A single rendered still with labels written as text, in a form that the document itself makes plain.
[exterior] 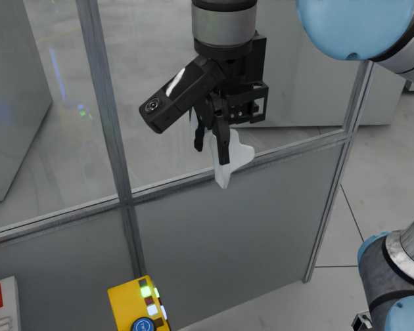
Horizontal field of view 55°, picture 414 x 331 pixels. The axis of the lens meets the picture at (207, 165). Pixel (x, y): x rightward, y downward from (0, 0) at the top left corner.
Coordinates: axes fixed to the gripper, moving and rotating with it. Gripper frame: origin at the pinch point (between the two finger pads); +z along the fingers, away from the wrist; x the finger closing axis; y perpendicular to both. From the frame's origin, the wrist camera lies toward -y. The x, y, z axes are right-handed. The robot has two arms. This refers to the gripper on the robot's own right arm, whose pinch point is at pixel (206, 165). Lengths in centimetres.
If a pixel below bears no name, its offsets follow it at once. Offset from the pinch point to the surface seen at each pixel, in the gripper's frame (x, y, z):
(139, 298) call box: 7.2, -13.3, 40.8
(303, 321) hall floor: 27, 64, 148
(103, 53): 45.0, -6.0, 0.5
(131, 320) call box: 3.0, -16.2, 40.8
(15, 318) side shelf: 27, -44, 62
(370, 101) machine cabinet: 143, 196, 121
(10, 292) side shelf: 36, -45, 62
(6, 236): 45, -42, 48
